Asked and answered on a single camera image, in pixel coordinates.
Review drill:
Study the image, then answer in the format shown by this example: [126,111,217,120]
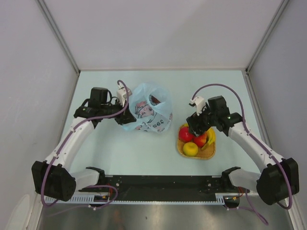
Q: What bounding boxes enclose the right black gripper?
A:
[187,103,218,137]

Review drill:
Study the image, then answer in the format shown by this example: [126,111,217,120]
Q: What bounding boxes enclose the yellow fake banana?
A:
[184,123,216,150]

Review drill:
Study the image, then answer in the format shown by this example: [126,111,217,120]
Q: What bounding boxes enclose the light blue plastic bag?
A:
[123,83,173,133]

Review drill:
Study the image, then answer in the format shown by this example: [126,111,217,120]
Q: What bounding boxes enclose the pink fake peach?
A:
[193,133,207,148]

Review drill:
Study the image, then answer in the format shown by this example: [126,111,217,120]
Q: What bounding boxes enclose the red fake fruit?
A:
[178,126,194,142]

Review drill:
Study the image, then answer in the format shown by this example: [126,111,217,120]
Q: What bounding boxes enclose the yellow green fake apple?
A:
[183,142,199,157]

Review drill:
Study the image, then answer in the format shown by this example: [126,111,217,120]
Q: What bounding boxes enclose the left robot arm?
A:
[31,81,136,201]

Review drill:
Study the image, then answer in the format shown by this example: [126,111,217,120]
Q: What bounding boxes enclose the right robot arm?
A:
[186,96,299,205]

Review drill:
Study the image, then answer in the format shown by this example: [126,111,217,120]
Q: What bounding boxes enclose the woven bamboo tray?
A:
[177,124,216,160]

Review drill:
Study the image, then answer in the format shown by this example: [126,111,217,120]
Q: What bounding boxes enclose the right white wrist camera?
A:
[189,96,206,115]

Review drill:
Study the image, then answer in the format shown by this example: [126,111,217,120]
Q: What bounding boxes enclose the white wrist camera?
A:
[189,96,206,115]
[117,86,132,107]

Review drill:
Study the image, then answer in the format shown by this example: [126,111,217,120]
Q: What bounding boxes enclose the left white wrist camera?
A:
[117,86,132,107]

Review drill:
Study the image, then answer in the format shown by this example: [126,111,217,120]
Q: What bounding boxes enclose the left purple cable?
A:
[40,80,131,218]

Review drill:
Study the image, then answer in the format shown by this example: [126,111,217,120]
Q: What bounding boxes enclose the purple cable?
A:
[190,83,293,226]
[40,80,131,218]

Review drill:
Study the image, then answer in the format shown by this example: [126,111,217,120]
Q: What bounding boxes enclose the aluminium frame rail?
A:
[35,174,298,195]

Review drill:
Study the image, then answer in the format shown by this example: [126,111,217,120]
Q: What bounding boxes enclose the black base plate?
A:
[78,174,250,202]

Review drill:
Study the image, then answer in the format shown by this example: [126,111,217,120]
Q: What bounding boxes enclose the white slotted cable duct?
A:
[58,193,225,205]

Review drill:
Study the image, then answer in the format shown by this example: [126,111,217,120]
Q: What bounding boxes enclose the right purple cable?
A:
[190,83,293,226]

